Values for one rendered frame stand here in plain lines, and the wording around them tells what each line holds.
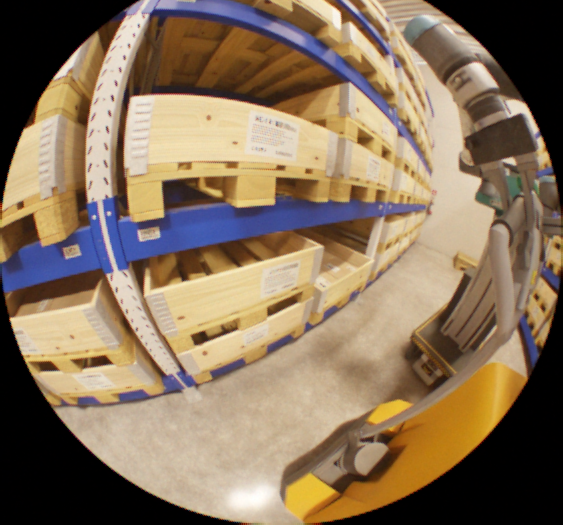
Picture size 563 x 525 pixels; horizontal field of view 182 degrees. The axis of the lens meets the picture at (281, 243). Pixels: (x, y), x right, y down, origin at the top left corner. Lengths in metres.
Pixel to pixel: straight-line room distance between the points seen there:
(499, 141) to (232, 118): 0.60
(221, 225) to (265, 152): 0.29
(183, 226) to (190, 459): 1.31
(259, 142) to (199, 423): 1.51
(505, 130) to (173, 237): 0.78
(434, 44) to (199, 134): 0.54
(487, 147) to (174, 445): 1.65
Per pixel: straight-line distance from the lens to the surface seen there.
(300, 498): 1.00
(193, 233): 0.60
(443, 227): 5.83
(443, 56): 0.34
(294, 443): 1.31
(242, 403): 1.35
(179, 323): 0.70
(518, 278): 0.42
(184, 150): 0.51
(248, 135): 0.58
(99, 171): 0.60
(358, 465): 0.94
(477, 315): 1.76
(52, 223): 0.62
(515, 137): 0.33
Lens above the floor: 1.30
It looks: 23 degrees down
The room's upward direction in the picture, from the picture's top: 5 degrees clockwise
